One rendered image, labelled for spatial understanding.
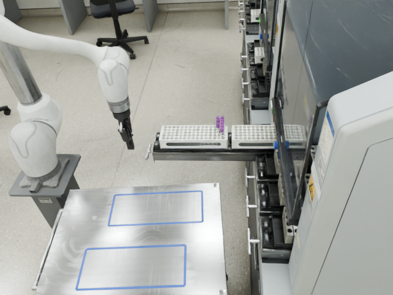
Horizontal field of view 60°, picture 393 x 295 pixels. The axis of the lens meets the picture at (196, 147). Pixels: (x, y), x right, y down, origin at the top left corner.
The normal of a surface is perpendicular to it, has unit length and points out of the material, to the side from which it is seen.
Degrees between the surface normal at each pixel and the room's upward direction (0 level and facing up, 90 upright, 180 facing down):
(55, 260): 0
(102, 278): 0
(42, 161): 88
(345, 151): 90
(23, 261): 0
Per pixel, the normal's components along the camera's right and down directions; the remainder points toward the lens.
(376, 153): -0.07, 0.69
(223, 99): -0.07, -0.72
